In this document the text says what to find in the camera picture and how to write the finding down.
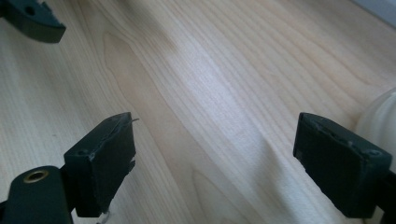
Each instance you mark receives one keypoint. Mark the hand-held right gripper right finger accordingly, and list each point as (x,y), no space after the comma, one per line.
(339,165)

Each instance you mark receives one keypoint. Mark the cream clog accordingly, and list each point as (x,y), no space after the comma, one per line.
(381,124)

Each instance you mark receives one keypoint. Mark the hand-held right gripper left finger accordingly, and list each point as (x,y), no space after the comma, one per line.
(99,165)

